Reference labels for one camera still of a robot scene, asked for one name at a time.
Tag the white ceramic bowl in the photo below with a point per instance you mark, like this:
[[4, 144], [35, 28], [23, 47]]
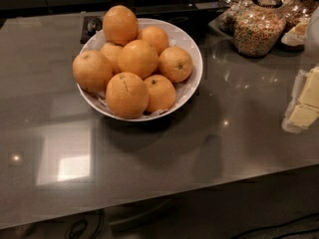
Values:
[[189, 47]]

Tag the small hidden orange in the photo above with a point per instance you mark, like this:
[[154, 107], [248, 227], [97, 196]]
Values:
[[112, 51]]

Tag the glass jar of cereal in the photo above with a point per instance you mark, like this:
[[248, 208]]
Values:
[[258, 27]]

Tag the glass jar dark cereal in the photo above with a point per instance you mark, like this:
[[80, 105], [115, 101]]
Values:
[[297, 15]]

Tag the glass jar behind left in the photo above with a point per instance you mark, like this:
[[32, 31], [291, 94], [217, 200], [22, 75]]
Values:
[[232, 8]]

